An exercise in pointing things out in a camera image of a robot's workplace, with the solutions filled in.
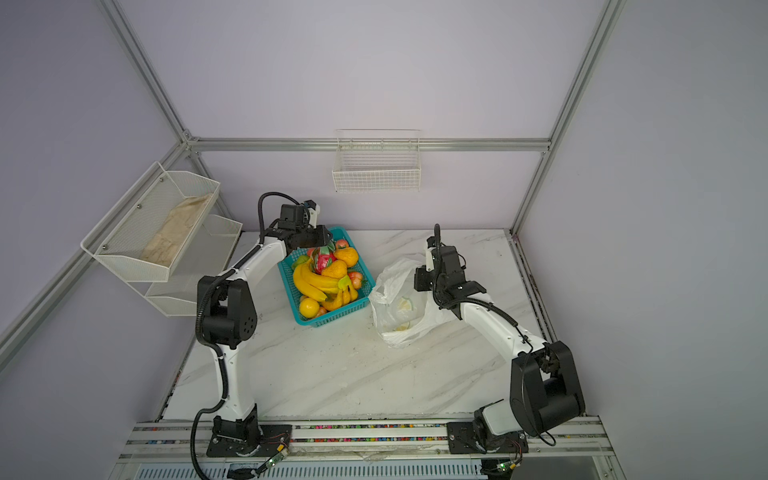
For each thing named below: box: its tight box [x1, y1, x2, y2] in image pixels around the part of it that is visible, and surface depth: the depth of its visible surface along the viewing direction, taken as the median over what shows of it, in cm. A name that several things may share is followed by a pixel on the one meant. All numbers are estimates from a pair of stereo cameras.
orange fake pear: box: [334, 247, 359, 268], surface depth 97 cm
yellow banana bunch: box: [293, 260, 351, 302], surface depth 94 cm
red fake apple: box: [348, 272, 362, 290], surface depth 95 cm
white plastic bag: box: [369, 257, 457, 349], surface depth 82 cm
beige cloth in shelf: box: [140, 193, 213, 267], surface depth 81 cm
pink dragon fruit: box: [308, 241, 338, 275], surface depth 97 cm
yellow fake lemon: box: [299, 297, 320, 319], surface depth 90 cm
